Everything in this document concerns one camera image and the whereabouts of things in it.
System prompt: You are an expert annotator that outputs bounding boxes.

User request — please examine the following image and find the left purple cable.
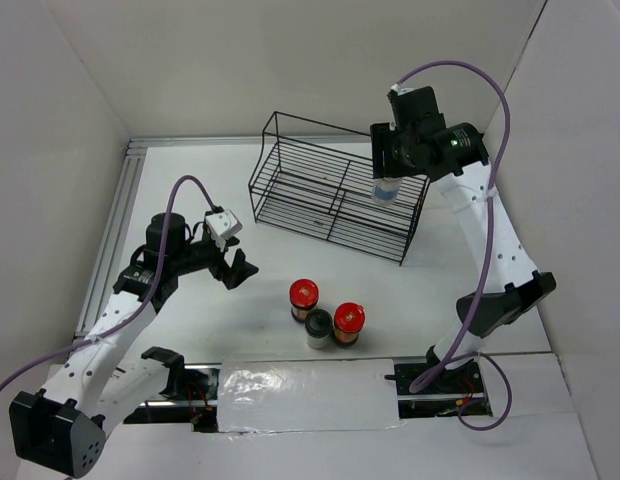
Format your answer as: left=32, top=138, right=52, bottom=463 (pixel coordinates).
left=0, top=174, right=216, bottom=411

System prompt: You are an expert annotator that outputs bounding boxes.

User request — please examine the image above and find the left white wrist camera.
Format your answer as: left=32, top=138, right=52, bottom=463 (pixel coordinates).
left=204, top=209, right=243, bottom=250

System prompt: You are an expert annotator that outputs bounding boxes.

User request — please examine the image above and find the purple cable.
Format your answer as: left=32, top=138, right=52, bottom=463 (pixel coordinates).
left=0, top=174, right=216, bottom=411
left=394, top=60, right=514, bottom=432

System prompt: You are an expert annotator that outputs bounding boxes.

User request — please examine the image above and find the black wire rack basket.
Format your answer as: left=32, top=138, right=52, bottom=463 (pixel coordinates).
left=248, top=111, right=429, bottom=264

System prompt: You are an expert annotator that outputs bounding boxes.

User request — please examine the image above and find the silver lid white bottle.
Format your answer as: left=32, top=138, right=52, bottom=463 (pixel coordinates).
left=372, top=178, right=402, bottom=206

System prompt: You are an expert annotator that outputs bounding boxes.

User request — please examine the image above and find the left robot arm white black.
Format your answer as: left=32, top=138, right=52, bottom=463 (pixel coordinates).
left=9, top=207, right=258, bottom=479

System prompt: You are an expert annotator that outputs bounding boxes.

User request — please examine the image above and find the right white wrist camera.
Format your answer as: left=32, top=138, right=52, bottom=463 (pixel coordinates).
left=387, top=84, right=414, bottom=100

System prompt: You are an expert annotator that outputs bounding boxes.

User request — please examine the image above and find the red lid spice jar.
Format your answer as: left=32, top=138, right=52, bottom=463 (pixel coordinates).
left=289, top=278, right=320, bottom=323
left=333, top=302, right=365, bottom=347

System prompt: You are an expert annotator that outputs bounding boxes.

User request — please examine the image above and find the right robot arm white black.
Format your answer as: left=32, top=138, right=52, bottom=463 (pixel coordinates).
left=370, top=85, right=556, bottom=394

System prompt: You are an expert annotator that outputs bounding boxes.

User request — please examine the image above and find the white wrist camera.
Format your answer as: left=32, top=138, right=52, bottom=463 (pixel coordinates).
left=387, top=84, right=414, bottom=100
left=204, top=209, right=243, bottom=250

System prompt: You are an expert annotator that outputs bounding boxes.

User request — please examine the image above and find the white foil tape sheet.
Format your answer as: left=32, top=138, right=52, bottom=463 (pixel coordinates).
left=217, top=360, right=401, bottom=433

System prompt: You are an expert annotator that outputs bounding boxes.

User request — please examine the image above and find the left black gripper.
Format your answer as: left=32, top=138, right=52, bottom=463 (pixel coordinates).
left=171, top=232, right=259, bottom=289

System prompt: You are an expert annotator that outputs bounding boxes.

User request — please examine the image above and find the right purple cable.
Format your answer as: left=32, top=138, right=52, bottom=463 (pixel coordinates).
left=394, top=60, right=514, bottom=432

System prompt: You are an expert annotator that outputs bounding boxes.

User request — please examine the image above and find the black lid white bottle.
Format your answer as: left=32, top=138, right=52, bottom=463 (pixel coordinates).
left=305, top=309, right=333, bottom=349

